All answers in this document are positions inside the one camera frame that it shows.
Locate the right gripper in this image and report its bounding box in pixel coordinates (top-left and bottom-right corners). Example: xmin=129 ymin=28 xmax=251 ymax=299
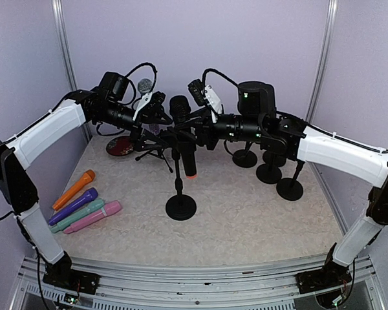
xmin=175 ymin=105 xmax=265 ymax=149

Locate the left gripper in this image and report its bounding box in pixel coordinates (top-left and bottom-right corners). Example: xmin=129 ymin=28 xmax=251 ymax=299
xmin=95 ymin=101 xmax=173 ymax=150

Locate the black tripod mic stand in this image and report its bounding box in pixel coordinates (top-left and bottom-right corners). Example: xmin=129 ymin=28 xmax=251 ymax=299
xmin=133 ymin=143 xmax=173 ymax=173

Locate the black tall microphone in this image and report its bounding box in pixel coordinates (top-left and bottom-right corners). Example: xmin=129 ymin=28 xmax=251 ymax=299
xmin=169 ymin=95 xmax=197 ymax=179

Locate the orange microphone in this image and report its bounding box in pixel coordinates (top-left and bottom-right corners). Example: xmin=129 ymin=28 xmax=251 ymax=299
xmin=52 ymin=169 xmax=96 ymax=211

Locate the pink microphone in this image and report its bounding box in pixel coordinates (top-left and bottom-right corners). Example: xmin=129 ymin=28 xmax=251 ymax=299
xmin=63 ymin=201 xmax=122 ymax=234

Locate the purple microphone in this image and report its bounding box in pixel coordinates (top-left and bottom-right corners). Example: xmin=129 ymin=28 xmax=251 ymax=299
xmin=48 ymin=187 xmax=98 ymax=226

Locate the teal microphone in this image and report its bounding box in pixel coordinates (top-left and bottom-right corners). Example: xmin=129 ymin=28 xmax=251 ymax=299
xmin=50 ymin=198 xmax=105 ymax=233

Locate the black round-base stand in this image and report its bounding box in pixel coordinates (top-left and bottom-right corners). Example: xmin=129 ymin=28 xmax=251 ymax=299
xmin=263 ymin=150 xmax=286 ymax=167

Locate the silver rhinestone microphone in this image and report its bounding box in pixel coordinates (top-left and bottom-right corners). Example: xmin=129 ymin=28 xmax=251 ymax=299
xmin=137 ymin=78 xmax=153 ymax=96

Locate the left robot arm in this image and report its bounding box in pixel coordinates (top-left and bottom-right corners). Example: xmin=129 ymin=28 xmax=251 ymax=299
xmin=0 ymin=72 xmax=172 ymax=292

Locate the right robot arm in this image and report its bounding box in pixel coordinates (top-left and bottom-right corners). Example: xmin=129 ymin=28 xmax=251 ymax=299
xmin=169 ymin=79 xmax=388 ymax=287

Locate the dark red floral plate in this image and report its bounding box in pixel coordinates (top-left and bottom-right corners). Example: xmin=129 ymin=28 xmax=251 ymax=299
xmin=105 ymin=136 xmax=134 ymax=157

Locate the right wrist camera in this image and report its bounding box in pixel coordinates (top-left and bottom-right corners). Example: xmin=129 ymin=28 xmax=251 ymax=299
xmin=188 ymin=79 xmax=224 ymax=123

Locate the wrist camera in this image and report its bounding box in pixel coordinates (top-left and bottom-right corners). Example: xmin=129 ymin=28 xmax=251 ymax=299
xmin=188 ymin=79 xmax=224 ymax=123
xmin=132 ymin=91 xmax=168 ymax=124

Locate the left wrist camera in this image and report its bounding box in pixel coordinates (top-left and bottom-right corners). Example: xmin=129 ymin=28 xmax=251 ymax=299
xmin=132 ymin=91 xmax=168 ymax=124

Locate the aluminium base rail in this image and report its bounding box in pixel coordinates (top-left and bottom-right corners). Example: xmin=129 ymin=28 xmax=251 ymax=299
xmin=5 ymin=254 xmax=388 ymax=309

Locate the left metal frame post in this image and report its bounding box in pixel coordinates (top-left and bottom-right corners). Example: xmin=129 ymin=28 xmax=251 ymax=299
xmin=50 ymin=0 xmax=93 ymax=143

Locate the metal frame post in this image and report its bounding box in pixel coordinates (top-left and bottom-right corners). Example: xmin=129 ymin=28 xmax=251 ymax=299
xmin=304 ymin=1 xmax=339 ymax=123
xmin=50 ymin=0 xmax=93 ymax=143

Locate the right metal frame post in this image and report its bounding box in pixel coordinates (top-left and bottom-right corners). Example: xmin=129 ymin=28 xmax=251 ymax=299
xmin=304 ymin=1 xmax=339 ymax=123

